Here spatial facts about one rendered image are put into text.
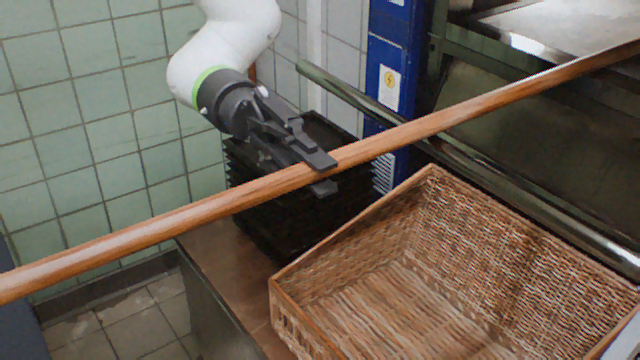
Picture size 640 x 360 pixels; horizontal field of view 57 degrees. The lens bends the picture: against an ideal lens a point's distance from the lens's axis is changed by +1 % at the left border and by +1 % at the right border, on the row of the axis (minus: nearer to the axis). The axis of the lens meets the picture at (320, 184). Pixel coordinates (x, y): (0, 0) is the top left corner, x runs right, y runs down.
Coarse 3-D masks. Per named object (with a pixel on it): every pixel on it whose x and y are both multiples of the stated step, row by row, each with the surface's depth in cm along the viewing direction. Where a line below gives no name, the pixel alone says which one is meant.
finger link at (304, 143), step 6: (294, 120) 77; (294, 126) 76; (300, 126) 77; (294, 132) 77; (300, 132) 77; (300, 138) 76; (306, 138) 76; (300, 144) 76; (306, 144) 75; (312, 144) 75; (306, 150) 75; (312, 150) 75
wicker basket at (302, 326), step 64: (448, 192) 137; (320, 256) 131; (384, 256) 147; (448, 256) 139; (512, 256) 126; (576, 256) 114; (320, 320) 135; (384, 320) 134; (448, 320) 134; (512, 320) 127; (576, 320) 116
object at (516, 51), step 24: (456, 24) 125; (480, 24) 125; (480, 48) 121; (504, 48) 116; (528, 48) 114; (552, 48) 113; (528, 72) 113; (600, 72) 104; (600, 96) 103; (624, 96) 99
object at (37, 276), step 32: (576, 64) 100; (608, 64) 105; (480, 96) 90; (512, 96) 92; (416, 128) 83; (448, 128) 87; (352, 160) 77; (224, 192) 70; (256, 192) 70; (288, 192) 74; (160, 224) 65; (192, 224) 67; (64, 256) 60; (96, 256) 61; (0, 288) 57; (32, 288) 59
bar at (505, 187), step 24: (312, 72) 107; (336, 96) 103; (360, 96) 98; (384, 120) 93; (408, 120) 91; (432, 144) 86; (456, 168) 83; (480, 168) 80; (504, 192) 77; (528, 192) 75; (552, 216) 72; (576, 216) 71; (576, 240) 70; (600, 240) 68; (624, 264) 66; (624, 336) 64
